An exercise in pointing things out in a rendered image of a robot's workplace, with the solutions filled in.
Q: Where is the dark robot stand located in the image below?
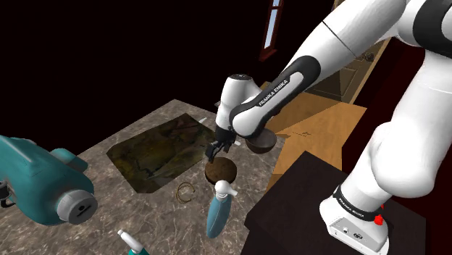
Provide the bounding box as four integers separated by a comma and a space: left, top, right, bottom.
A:
240, 150, 427, 255

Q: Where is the brown round disc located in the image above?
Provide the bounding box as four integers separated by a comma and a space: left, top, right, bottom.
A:
204, 156, 238, 185

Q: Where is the blue spray bottle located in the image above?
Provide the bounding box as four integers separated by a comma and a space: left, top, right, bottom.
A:
206, 180, 238, 239

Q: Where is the wooden door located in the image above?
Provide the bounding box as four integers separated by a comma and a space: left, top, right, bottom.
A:
304, 38, 392, 105

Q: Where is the dark sink basin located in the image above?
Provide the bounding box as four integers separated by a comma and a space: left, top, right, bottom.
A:
106, 112, 217, 194

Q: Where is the teal stand mixer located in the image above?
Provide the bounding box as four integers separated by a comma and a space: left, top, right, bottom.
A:
0, 135, 99, 227

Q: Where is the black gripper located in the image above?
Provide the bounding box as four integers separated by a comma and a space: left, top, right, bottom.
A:
206, 125, 236, 164

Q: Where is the red framed window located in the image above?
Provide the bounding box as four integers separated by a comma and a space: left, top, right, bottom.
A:
259, 0, 285, 63

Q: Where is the brown wire ring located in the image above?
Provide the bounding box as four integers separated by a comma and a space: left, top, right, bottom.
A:
175, 181, 196, 204

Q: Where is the teal spray bottle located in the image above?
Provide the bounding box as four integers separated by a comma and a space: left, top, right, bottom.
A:
117, 229, 151, 255

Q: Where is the brown bowl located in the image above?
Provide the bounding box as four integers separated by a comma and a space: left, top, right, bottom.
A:
246, 128, 278, 154

